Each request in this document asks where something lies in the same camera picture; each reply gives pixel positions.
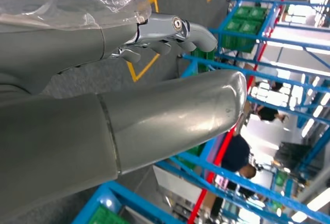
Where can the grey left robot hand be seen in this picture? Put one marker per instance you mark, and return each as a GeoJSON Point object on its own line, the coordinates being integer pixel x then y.
{"type": "Point", "coordinates": [154, 123]}

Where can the blue metal shelf rack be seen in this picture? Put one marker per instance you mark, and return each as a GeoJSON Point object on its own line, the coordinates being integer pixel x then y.
{"type": "Point", "coordinates": [108, 191]}
{"type": "Point", "coordinates": [257, 37]}
{"type": "Point", "coordinates": [232, 67]}

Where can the red barrier belt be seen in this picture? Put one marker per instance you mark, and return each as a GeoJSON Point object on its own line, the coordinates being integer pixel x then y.
{"type": "Point", "coordinates": [221, 156]}

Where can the green folded plastic crate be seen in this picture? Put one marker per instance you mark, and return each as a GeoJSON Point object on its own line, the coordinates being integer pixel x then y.
{"type": "Point", "coordinates": [108, 217]}
{"type": "Point", "coordinates": [250, 12]}
{"type": "Point", "coordinates": [245, 28]}
{"type": "Point", "coordinates": [193, 150]}
{"type": "Point", "coordinates": [206, 53]}

